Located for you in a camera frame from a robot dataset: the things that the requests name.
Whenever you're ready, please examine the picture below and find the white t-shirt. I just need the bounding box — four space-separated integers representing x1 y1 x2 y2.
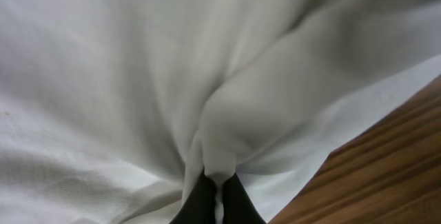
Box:
1 0 440 223

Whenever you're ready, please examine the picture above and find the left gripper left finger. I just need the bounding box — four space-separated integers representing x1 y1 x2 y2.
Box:
170 172 217 224

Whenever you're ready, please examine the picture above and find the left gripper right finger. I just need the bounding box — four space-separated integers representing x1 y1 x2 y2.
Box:
222 174 266 224

